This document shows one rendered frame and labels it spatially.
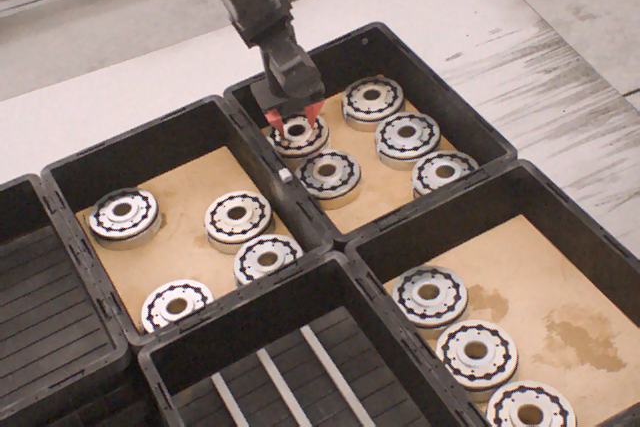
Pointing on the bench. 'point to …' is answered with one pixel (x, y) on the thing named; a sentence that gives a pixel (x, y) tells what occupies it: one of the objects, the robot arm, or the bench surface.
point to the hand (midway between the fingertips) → (296, 128)
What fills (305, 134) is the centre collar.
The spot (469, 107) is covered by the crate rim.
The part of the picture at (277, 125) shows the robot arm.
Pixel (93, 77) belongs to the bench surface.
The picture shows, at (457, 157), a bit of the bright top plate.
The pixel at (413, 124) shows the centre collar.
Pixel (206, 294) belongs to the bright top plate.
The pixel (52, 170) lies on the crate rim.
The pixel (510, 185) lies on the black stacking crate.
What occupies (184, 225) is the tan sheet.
